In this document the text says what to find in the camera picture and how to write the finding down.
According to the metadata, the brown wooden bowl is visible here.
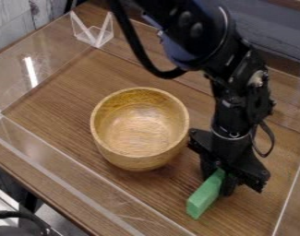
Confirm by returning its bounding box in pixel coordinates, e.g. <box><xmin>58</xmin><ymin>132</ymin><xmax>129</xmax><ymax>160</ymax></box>
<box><xmin>90</xmin><ymin>87</ymin><xmax>189</xmax><ymax>171</ymax></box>

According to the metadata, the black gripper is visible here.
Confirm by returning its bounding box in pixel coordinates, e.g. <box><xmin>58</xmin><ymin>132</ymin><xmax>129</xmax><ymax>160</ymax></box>
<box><xmin>188</xmin><ymin>128</ymin><xmax>271</xmax><ymax>196</ymax></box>

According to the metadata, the clear acrylic enclosure wall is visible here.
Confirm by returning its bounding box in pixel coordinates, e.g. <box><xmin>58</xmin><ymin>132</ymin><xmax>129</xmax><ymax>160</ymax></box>
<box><xmin>0</xmin><ymin>3</ymin><xmax>300</xmax><ymax>236</ymax></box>

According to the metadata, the green rectangular block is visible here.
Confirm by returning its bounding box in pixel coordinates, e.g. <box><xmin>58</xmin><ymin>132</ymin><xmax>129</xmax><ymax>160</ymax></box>
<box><xmin>186</xmin><ymin>169</ymin><xmax>225</xmax><ymax>219</ymax></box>

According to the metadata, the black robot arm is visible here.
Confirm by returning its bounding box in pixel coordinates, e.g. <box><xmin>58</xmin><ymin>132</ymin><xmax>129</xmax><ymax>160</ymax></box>
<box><xmin>134</xmin><ymin>0</ymin><xmax>275</xmax><ymax>196</ymax></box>

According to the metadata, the black cable bottom left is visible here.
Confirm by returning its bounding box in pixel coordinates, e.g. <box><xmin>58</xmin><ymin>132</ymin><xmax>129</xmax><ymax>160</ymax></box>
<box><xmin>0</xmin><ymin>210</ymin><xmax>53</xmax><ymax>236</ymax></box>

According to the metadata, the clear acrylic corner bracket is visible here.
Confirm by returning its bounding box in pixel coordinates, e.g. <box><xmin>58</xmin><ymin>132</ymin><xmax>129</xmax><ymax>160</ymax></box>
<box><xmin>70</xmin><ymin>12</ymin><xmax>114</xmax><ymax>49</ymax></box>

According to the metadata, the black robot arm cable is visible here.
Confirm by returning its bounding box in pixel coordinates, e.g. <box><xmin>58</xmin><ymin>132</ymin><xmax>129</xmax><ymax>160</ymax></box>
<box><xmin>106</xmin><ymin>0</ymin><xmax>188</xmax><ymax>80</ymax></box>

